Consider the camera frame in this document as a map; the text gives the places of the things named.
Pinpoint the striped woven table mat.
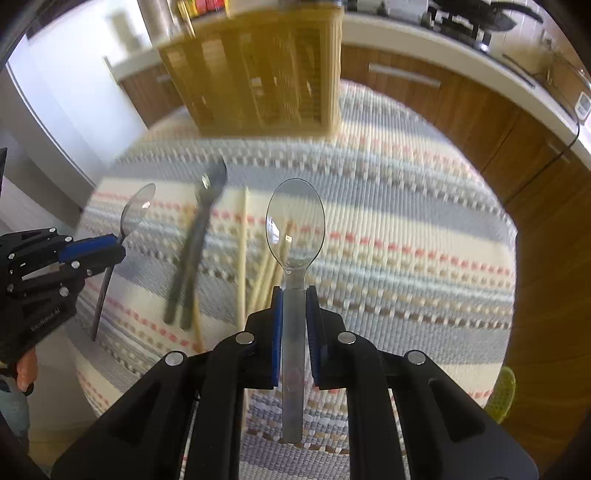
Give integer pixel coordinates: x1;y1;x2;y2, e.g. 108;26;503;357
74;78;517;480

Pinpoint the black frying pan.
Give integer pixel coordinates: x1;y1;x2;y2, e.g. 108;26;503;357
427;0;546;31

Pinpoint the beige rice cooker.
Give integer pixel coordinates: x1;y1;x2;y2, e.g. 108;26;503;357
540;51;591;121

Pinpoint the black power cable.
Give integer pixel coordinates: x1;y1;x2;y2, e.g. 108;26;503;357
564;115;581;149

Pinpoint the long silver cabinet handle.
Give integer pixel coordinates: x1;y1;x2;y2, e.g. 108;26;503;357
368;64;443;89

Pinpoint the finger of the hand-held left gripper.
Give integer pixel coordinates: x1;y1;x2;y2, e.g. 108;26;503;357
0;227;120;278
7;246;127;306

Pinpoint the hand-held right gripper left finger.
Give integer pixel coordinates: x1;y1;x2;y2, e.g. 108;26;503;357
51;286;284;480

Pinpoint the yellow plastic utensil basket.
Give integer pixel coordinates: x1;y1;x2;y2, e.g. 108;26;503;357
158;7;345;138

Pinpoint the green plastic stool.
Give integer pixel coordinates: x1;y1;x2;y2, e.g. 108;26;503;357
485;367;517;423

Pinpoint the clear plastic spoon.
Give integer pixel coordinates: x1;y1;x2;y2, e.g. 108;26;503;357
91;183;157;342
265;178;326;444

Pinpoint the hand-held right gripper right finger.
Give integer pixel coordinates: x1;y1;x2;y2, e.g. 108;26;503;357
305;285;539;480

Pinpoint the black gas stove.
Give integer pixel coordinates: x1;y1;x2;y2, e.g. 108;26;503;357
346;0;495;51

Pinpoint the person's left hand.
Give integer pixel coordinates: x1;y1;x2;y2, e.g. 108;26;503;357
15;346;38;395

